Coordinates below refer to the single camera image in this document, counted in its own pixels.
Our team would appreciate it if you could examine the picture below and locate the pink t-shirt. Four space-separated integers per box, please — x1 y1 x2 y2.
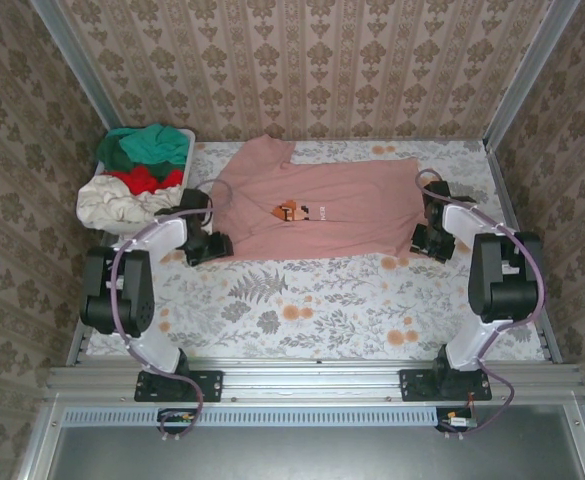
210 135 426 271

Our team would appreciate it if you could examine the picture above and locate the red t-shirt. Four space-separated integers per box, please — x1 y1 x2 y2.
102 166 186 197

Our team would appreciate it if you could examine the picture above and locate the white laundry bin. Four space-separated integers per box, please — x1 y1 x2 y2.
94 128 197 236

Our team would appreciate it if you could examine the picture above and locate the cream t-shirt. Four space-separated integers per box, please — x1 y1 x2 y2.
75 174 186 234

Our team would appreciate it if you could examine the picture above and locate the teal green t-shirt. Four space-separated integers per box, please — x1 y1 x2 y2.
119 123 191 167

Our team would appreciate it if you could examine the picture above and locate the floral tablecloth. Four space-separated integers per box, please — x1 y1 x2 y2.
86 139 546 361

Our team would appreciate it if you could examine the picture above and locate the dark green t-shirt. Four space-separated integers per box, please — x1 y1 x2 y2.
95 128 184 184

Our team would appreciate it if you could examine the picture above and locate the small circuit board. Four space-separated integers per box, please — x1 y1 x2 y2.
436 408 477 432
159 409 197 427

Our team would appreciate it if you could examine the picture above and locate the grey metal panel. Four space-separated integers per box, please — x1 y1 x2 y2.
46 404 585 480

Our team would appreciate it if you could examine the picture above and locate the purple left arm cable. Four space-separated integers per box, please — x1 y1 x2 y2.
111 178 234 442

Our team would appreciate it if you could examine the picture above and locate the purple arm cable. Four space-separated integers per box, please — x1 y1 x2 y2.
414 168 547 441
111 178 234 442

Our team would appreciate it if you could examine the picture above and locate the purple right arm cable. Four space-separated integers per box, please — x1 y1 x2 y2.
414 168 547 441

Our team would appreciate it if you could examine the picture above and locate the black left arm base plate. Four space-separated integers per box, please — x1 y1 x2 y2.
135 369 223 404

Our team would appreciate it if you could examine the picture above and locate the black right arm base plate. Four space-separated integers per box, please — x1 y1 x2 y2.
399 368 493 403

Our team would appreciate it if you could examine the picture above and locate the aluminium mounting rail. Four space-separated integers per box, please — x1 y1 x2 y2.
46 360 585 402

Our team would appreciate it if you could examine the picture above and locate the slotted grey cable duct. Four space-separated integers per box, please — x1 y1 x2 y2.
64 405 441 428

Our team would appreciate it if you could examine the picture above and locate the aluminium frame post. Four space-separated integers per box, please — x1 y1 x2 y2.
481 0 581 151
29 0 123 130

